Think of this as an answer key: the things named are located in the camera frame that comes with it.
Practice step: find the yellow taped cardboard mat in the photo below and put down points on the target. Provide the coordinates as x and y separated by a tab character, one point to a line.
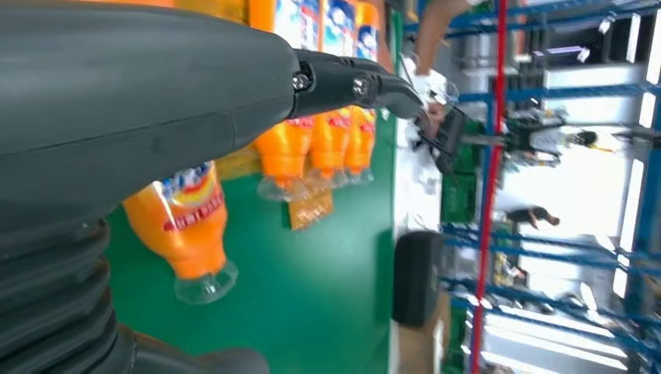
310	209

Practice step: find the orange detergent bottle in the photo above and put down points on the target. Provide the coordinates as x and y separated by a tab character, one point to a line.
284	155
186	237
330	144
360	139

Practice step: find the green crate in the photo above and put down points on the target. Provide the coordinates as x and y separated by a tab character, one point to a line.
459	196

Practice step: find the black zipped case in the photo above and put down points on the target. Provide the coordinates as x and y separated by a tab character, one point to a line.
418	279

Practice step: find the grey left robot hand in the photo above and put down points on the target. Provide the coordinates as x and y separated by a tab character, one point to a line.
129	93

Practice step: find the red pole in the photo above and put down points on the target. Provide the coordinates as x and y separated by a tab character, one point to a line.
489	180

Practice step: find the white table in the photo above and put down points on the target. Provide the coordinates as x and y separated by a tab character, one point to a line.
413	196

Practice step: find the blue shelving rack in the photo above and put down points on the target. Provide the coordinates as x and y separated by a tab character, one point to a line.
568	92

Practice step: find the brown cardboard box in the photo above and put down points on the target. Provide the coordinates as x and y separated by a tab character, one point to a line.
418	351

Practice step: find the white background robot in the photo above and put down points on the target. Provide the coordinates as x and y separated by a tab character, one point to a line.
547	139

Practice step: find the black tablet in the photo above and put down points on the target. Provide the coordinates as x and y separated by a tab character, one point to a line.
453	139

